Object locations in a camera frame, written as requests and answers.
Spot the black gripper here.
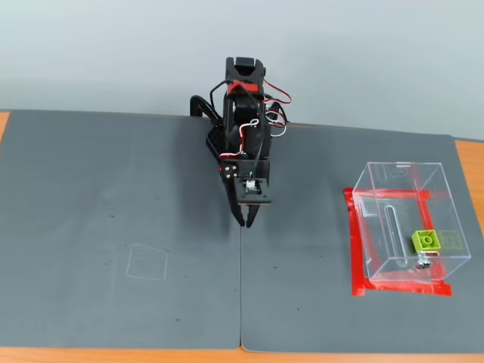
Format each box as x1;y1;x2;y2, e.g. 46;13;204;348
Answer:
219;158;271;230

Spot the green lego block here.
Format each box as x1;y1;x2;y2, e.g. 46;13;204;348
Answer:
411;228;442;253

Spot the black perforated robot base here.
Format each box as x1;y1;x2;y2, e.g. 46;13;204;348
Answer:
205;124;227;163

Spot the transparent plastic box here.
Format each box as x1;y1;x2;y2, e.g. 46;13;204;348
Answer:
351;161;473;283

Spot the silver metal box latch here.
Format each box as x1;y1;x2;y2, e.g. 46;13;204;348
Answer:
414;251;440;270

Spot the black table clamp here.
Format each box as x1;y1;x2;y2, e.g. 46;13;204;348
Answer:
189;94;224;128

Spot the red tape wrap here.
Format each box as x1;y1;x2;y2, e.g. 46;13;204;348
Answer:
228;79;262;95

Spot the red tape strip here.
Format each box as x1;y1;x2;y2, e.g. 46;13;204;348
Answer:
343;188;366;298
417;191;449;283
343;188;453;202
351;278;454;298

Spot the grey mat with red tape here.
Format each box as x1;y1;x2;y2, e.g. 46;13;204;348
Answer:
240;121;484;353

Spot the grey mat with chalk square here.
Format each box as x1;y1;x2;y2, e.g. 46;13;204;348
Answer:
0;109;243;349

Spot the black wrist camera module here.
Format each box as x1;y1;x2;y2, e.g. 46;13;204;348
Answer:
233;177;274;208

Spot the short red white servo wire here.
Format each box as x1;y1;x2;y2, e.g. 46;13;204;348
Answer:
219;118;261;160

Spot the black camera cable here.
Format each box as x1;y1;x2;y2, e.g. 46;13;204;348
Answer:
209;79;265;178

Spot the long red white servo wire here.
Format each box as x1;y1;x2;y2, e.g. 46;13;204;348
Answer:
262;78;293;138

